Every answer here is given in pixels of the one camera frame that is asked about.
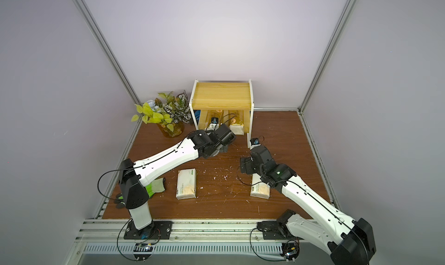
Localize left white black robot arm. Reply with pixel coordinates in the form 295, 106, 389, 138
113, 124, 236, 232

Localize right controller board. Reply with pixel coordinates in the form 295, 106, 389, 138
282, 240, 301, 262

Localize blue object behind shelf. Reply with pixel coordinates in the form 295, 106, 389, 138
194, 110, 201, 124

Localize potted plant in glass vase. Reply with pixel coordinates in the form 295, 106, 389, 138
131, 91, 192, 138

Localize left controller board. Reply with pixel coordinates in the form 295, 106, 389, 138
133, 243, 154, 262

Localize white tissue pack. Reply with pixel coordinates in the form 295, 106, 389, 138
176, 168, 197, 200
250, 174, 270, 200

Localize aluminium rail frame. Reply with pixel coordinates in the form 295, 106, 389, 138
67, 193, 312, 265

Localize controller board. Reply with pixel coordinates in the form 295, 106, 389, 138
282, 240, 301, 262
133, 243, 154, 262

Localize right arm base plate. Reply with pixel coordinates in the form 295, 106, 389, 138
257, 221, 297, 240

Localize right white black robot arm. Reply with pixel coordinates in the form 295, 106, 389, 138
239, 145, 377, 265

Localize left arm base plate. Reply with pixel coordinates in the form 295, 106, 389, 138
124, 220, 173, 240

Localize wooden two-tier shelf white frame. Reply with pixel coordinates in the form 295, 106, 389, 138
189, 79, 254, 149

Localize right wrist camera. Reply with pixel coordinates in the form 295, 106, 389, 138
250, 138, 261, 149

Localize gold tissue pack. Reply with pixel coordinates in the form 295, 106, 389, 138
228, 110, 245, 135
205, 110, 223, 130

